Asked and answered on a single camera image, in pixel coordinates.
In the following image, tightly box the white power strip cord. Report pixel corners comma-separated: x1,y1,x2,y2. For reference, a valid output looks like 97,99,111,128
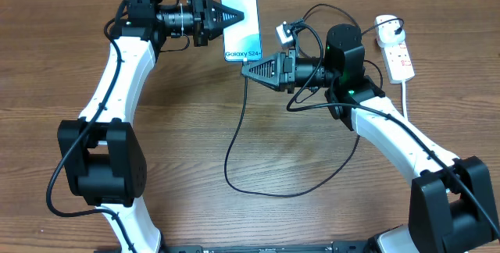
400,80,409,123

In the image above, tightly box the white power strip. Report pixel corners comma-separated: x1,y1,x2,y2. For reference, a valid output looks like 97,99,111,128
381,41,415,84

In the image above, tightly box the black charging cable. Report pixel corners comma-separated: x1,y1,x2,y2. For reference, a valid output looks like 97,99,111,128
223,2,405,198

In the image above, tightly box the dark blue smartphone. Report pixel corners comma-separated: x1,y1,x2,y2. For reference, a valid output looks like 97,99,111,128
221,0,263,62

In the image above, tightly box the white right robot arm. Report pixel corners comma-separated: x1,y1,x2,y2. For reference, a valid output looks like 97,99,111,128
241,50,499,252

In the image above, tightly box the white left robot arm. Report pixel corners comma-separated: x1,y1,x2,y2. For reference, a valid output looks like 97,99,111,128
45,0,245,252

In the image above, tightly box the white charger plug adapter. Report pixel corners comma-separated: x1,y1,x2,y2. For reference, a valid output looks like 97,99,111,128
374,15,405,48

